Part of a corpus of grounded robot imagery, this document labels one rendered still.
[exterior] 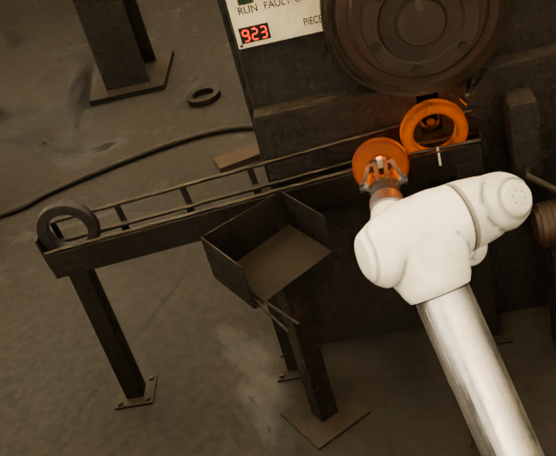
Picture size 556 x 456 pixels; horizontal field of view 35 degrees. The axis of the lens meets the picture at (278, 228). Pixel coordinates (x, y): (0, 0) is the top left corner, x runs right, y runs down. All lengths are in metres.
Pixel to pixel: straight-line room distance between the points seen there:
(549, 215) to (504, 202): 0.90
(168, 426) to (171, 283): 0.76
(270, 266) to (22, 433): 1.17
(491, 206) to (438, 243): 0.11
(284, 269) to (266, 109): 0.47
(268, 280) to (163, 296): 1.16
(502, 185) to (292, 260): 0.89
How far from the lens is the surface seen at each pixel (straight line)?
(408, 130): 2.38
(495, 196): 1.53
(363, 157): 2.36
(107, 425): 2.94
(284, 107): 2.44
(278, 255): 2.32
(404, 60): 2.19
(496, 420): 1.54
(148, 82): 5.12
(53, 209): 2.58
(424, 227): 1.49
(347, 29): 2.21
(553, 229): 2.43
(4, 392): 3.28
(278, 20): 2.36
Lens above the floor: 1.94
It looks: 33 degrees down
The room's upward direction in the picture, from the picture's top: 16 degrees counter-clockwise
